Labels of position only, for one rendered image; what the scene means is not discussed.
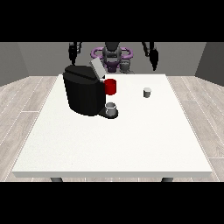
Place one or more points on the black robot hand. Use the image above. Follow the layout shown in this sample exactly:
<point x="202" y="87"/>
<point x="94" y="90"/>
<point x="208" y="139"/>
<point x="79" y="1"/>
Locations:
<point x="73" y="54"/>
<point x="153" y="57"/>

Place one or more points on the pale grey machine lid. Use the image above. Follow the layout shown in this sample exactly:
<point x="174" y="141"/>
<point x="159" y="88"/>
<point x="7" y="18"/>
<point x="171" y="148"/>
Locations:
<point x="97" y="67"/>

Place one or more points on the small grey coffee pod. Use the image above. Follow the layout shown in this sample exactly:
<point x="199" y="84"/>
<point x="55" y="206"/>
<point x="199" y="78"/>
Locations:
<point x="147" y="93"/>

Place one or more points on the black coffee machine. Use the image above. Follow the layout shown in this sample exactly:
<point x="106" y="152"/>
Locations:
<point x="83" y="93"/>

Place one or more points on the red pod holder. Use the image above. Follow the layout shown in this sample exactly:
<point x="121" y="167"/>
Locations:
<point x="110" y="86"/>

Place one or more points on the grey robot trunk, purple rings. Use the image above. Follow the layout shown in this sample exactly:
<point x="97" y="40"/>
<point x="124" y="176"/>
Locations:
<point x="112" y="55"/>

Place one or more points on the small grey cup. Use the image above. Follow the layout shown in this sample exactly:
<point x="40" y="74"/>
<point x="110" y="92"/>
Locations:
<point x="110" y="109"/>

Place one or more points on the dark table leg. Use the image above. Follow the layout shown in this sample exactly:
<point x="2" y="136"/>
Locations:
<point x="167" y="179"/>
<point x="56" y="179"/>

